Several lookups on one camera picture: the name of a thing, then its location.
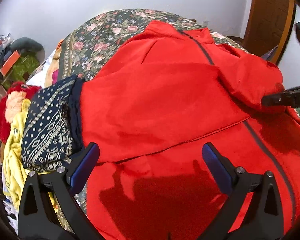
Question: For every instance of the red zip jacket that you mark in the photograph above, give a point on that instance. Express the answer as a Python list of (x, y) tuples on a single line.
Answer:
[(268, 139)]

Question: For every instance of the brown wooden door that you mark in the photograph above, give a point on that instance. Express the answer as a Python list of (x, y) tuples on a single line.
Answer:
[(269, 27)]

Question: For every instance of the floral bed cover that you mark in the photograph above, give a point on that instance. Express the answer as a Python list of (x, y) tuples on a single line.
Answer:
[(97, 42)]

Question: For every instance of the wooden wardrobe with white doors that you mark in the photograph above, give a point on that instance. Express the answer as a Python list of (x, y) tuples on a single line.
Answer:
[(290, 62)]

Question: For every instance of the orange box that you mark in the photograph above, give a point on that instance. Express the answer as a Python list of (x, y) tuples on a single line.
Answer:
[(10, 62)]

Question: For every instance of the navy patterned folded garment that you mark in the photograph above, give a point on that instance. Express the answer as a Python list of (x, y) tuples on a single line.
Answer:
[(52, 132)]

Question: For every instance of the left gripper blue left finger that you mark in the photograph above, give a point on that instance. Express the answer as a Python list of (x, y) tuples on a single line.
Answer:
[(37, 218)]

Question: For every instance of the red plush toy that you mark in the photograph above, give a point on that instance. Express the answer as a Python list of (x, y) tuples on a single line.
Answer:
[(11, 104)]

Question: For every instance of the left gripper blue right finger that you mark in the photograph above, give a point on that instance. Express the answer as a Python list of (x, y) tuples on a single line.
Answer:
[(253, 209)]

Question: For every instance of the yellow garment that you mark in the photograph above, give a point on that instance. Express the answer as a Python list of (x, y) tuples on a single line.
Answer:
[(14, 173)]

